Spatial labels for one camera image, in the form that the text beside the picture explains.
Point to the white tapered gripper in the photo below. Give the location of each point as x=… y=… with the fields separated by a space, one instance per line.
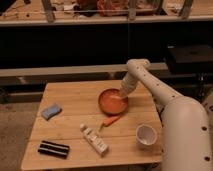
x=128 y=85

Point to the orange ceramic bowl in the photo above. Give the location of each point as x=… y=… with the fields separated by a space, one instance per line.
x=111 y=103

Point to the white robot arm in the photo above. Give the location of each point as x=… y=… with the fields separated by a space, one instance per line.
x=186 y=141

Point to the toy carrot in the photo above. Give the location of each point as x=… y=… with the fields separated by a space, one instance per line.
x=108 y=121

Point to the white paper cup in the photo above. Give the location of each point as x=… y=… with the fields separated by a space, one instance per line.
x=146 y=135

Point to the black box on stand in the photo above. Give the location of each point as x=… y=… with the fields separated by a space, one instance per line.
x=190 y=59

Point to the wooden table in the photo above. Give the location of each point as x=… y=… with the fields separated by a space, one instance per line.
x=78 y=126

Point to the white tube bottle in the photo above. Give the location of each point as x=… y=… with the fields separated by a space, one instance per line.
x=94 y=140

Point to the red object on shelf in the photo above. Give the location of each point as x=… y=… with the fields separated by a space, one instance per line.
x=112 y=7

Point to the blue sponge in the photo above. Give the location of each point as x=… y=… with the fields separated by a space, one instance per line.
x=51 y=111

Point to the black rectangular eraser block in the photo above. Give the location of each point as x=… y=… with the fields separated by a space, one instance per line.
x=54 y=149

